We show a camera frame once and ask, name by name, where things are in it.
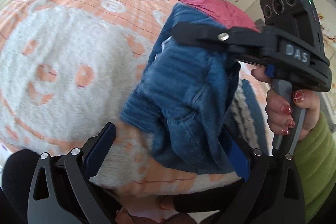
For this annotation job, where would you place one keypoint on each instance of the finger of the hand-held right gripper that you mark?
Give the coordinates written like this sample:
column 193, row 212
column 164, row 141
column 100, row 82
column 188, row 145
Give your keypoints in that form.
column 199, row 33

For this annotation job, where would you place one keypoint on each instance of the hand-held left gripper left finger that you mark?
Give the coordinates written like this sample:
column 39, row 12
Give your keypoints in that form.
column 101, row 148

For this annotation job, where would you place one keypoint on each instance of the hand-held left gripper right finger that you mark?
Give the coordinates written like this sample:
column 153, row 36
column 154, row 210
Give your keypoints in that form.
column 240, row 161

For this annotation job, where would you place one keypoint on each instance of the blue denim garment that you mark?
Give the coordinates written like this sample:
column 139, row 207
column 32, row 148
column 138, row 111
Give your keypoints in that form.
column 183, row 82

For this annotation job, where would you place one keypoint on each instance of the person's right forearm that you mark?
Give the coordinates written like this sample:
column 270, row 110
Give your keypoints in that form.
column 317, row 161

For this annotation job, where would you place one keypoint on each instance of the person's right hand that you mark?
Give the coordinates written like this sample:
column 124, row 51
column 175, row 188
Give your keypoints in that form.
column 275, row 111

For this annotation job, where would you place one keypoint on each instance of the orange white plush blanket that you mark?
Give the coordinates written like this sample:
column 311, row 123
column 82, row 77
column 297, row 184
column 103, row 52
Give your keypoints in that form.
column 65, row 56

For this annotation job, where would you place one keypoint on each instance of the floral wall painting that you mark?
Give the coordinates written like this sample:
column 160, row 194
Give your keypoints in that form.
column 328, row 35

